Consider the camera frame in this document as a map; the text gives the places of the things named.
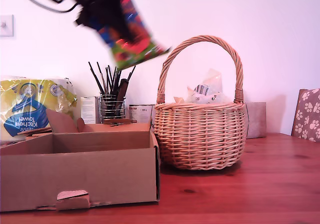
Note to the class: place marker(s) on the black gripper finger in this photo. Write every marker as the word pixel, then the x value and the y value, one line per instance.
pixel 123 26

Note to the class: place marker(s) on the blue Terry's mini eggs bag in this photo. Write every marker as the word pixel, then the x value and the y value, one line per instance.
pixel 135 46

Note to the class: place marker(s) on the translucent white egg bag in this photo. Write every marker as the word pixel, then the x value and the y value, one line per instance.
pixel 208 92

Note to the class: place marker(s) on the woven wicker basket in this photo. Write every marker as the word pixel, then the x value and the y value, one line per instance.
pixel 200 136

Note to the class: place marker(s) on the brown cardboard box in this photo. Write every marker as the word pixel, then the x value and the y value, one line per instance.
pixel 80 169

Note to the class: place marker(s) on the grey box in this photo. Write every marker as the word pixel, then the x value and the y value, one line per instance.
pixel 256 120

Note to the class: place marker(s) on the white carton with red label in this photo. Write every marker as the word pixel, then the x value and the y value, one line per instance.
pixel 140 113

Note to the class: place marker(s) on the plain white carton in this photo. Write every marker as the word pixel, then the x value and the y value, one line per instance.
pixel 89 110

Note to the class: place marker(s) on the kitchen towel pack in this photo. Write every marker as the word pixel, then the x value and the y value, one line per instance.
pixel 25 108

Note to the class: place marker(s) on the paw print chair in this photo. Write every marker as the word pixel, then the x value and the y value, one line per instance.
pixel 307 115

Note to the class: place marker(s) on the white wall light switch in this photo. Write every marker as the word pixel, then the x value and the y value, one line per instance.
pixel 6 25

